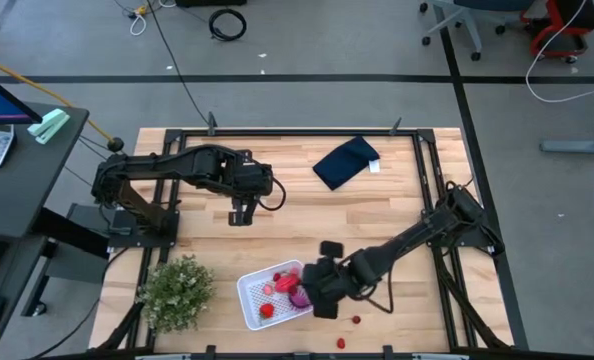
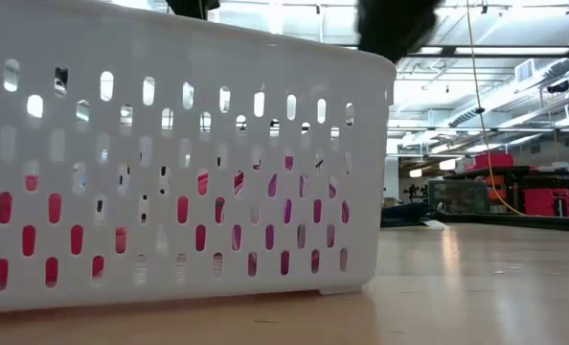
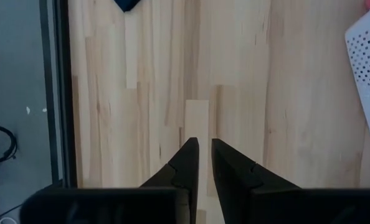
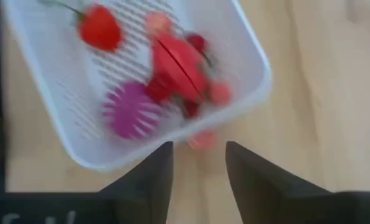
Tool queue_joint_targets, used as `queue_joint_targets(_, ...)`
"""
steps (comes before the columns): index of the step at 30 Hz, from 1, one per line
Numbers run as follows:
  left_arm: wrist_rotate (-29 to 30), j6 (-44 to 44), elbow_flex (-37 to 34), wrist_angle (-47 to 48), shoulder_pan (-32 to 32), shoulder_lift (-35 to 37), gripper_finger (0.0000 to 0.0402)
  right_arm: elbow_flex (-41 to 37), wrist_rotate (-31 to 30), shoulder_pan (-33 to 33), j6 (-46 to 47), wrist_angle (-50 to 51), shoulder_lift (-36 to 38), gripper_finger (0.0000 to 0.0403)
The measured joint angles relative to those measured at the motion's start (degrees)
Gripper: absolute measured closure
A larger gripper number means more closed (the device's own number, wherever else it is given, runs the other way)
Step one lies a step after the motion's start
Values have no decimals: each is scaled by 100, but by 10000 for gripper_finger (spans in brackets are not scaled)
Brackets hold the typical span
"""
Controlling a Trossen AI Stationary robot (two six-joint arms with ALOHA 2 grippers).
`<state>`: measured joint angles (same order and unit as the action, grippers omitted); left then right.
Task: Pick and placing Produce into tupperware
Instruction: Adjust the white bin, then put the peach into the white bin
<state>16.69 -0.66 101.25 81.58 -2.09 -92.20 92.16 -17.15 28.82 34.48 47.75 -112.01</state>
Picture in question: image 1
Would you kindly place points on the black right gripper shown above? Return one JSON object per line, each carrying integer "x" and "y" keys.
{"x": 329, "y": 282}

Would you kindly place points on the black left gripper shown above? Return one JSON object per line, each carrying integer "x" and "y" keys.
{"x": 252, "y": 184}

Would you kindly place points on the dark red fruit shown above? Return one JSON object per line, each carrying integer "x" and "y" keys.
{"x": 299, "y": 300}

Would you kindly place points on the pink dragon fruit toy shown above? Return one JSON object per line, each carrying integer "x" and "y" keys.
{"x": 287, "y": 283}

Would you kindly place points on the small red cherry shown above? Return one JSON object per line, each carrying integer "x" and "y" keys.
{"x": 276, "y": 276}
{"x": 340, "y": 343}
{"x": 356, "y": 319}

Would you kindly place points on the light pink sock ball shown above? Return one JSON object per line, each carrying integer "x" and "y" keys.
{"x": 268, "y": 289}

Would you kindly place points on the red radish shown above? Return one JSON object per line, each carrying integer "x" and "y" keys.
{"x": 267, "y": 310}

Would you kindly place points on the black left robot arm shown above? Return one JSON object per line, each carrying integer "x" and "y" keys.
{"x": 167, "y": 162}

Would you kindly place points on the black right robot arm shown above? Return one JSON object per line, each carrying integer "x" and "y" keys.
{"x": 407, "y": 240}

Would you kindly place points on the white perforated plastic basket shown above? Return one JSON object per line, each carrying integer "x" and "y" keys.
{"x": 257, "y": 305}

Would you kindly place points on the bushy green artificial plant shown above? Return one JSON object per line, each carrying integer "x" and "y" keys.
{"x": 177, "y": 295}

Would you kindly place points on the navy blue folded cloth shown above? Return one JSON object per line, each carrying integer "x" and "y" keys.
{"x": 344, "y": 162}

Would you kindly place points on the white cloth tag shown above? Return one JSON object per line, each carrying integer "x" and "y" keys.
{"x": 374, "y": 166}

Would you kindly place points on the black round knob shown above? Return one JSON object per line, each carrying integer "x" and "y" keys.
{"x": 116, "y": 145}

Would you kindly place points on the mint green stapler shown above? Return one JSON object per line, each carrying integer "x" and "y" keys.
{"x": 49, "y": 126}

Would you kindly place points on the dark grey desk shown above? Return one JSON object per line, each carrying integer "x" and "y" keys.
{"x": 22, "y": 185}

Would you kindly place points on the yellow rod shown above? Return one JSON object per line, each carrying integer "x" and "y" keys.
{"x": 42, "y": 89}

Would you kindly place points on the grey table foot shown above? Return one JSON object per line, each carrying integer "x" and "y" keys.
{"x": 577, "y": 146}

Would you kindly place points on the office chair base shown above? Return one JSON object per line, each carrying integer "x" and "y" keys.
{"x": 467, "y": 15}

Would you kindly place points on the red wheeled cart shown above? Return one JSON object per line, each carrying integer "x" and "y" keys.
{"x": 562, "y": 30}

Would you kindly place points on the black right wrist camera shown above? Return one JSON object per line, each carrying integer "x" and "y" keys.
{"x": 331, "y": 249}

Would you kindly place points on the black aluminium table frame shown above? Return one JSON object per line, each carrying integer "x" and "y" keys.
{"x": 297, "y": 133}

